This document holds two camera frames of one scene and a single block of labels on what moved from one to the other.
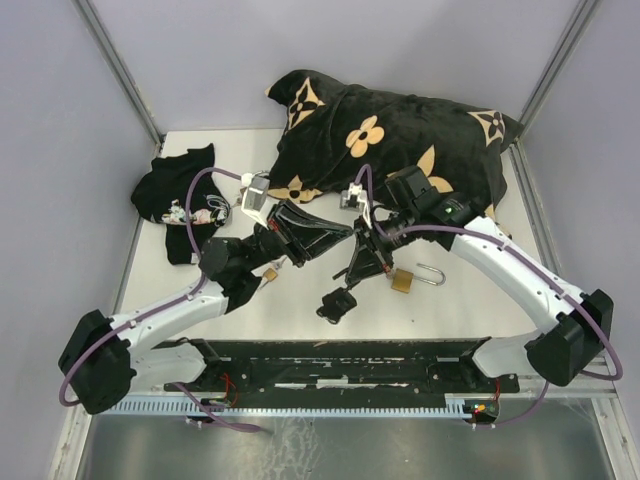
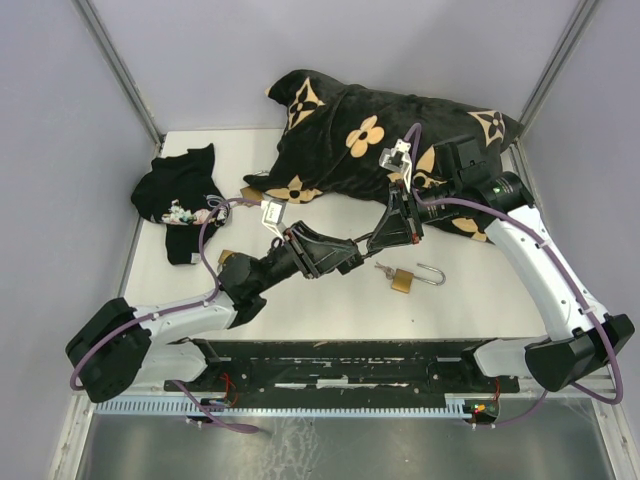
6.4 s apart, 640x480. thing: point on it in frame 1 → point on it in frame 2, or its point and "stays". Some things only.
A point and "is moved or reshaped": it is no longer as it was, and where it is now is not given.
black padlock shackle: x=335 y=304 is moved or reshaped
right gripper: x=369 y=262 → x=392 y=229
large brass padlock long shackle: x=403 y=280 stays
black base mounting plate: x=380 y=371 stays
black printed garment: x=161 y=196 stays
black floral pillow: x=331 y=129 stays
